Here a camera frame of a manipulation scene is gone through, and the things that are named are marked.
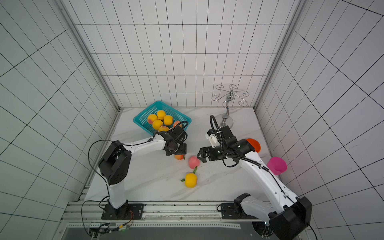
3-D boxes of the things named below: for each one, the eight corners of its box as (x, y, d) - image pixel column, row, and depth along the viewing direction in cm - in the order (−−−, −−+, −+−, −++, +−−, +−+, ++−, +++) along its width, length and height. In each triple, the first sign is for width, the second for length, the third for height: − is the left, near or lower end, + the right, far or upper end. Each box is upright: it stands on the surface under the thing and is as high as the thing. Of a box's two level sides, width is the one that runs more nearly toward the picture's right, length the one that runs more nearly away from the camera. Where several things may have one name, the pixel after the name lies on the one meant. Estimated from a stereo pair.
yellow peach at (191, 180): (185, 188, 82) (184, 184, 77) (185, 176, 86) (185, 173, 81) (197, 188, 82) (197, 184, 77) (196, 176, 86) (197, 173, 81)
